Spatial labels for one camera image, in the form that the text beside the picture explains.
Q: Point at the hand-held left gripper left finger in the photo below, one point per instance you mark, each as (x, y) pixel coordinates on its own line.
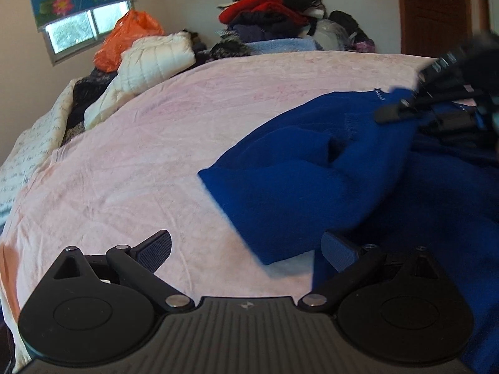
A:
(156, 249)

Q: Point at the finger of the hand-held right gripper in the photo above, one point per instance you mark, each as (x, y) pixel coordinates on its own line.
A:
(440, 64)
(390, 113)

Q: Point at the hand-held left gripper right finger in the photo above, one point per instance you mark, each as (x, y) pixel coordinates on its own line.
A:
(338, 251)

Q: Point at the blue sweater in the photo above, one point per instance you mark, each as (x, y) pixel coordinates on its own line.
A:
(292, 187)

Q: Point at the pile of clothes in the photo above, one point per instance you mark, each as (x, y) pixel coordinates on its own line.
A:
(269, 7)

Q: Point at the brown wooden door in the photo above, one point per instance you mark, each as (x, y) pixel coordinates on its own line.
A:
(436, 11)

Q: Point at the pink blanket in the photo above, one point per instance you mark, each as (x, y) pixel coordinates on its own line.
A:
(136, 156)

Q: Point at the light blue towel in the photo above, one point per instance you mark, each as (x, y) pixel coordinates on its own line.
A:
(280, 46)

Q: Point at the patterned white quilt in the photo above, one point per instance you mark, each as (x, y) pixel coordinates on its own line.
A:
(27, 152)

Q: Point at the dark patterned cloth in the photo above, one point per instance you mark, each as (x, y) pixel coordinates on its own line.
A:
(87, 93)

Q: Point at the dark knit garment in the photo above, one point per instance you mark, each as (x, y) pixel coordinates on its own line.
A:
(228, 48)

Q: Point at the white quilted jacket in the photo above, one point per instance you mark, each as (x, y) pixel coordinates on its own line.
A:
(152, 58)

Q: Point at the orange plastic bag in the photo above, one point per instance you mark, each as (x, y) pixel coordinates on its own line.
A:
(121, 43)

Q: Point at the window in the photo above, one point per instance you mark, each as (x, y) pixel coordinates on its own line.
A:
(74, 31)

